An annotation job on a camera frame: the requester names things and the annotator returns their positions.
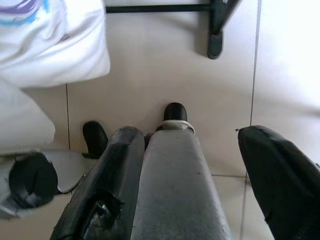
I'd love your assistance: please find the black and chrome clothes rack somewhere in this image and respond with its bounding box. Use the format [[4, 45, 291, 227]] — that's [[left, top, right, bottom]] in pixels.
[[105, 0, 242, 60]]

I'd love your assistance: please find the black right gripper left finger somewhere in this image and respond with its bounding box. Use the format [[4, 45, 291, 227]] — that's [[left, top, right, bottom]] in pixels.
[[49, 126, 146, 240]]

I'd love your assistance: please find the silver robot left leg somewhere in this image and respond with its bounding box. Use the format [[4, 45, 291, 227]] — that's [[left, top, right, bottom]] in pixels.
[[0, 121, 109, 220]]

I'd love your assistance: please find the white printed cloth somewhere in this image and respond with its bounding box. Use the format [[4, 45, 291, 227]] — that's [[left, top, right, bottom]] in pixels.
[[0, 0, 112, 88]]

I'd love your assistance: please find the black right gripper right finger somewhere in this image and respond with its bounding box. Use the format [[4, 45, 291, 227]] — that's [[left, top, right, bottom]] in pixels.
[[237, 124, 320, 240]]

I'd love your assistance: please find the silver robot leg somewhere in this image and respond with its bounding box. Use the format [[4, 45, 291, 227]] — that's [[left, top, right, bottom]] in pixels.
[[0, 121, 109, 220], [131, 102, 233, 240]]

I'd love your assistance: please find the silver robot right leg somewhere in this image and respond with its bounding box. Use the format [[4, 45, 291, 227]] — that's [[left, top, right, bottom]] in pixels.
[[131, 102, 233, 240]]

